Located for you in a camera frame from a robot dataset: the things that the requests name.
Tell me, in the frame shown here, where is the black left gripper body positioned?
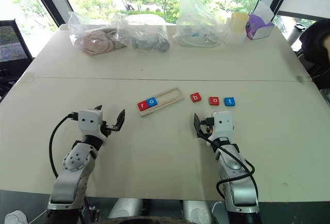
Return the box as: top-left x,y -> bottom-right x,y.
100,120 -> 117,135

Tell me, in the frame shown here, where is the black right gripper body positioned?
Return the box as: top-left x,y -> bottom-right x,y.
200,117 -> 216,139

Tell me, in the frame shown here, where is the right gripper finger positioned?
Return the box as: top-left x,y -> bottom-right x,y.
193,113 -> 204,139

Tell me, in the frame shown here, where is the wooden letter tray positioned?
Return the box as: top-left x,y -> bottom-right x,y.
135,87 -> 186,118

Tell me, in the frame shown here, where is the silver robot leg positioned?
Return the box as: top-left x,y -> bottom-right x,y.
181,199 -> 215,224
109,198 -> 144,220

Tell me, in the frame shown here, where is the plastic bag with pink cloth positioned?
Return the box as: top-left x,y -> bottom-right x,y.
68,10 -> 127,57

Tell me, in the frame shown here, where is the plastic bag with grey items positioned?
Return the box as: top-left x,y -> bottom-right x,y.
110,13 -> 172,53

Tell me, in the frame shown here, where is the clear plastic container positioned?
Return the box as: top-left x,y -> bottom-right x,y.
224,18 -> 249,45

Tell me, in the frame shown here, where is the black mesh office chair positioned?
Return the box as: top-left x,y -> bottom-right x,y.
0,18 -> 35,101

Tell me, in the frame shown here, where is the yellow plastic cup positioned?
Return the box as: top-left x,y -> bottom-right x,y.
229,11 -> 250,33

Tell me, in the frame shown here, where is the purple tissue box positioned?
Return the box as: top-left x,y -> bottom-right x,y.
245,1 -> 275,40

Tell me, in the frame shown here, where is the white crumpled object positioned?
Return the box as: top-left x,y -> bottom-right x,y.
4,209 -> 31,224

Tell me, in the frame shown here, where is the steel thermos bottle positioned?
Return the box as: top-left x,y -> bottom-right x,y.
286,22 -> 306,52

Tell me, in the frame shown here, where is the person in dark clothes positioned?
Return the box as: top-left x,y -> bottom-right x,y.
295,19 -> 330,91

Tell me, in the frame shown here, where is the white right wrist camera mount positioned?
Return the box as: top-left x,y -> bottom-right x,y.
211,110 -> 235,139

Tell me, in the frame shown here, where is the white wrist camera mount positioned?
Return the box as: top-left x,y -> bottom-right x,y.
211,110 -> 235,139
78,109 -> 109,142

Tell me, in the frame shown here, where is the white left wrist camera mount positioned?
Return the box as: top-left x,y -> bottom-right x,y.
78,109 -> 109,142

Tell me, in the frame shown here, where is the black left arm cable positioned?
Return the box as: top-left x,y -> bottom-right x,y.
48,114 -> 79,179

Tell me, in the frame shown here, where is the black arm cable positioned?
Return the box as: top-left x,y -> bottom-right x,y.
197,132 -> 259,199
48,114 -> 79,179

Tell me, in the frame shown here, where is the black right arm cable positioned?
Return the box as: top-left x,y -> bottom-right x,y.
197,132 -> 259,199

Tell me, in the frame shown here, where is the plastic bag with white cable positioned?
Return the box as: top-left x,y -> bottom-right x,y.
172,0 -> 229,49

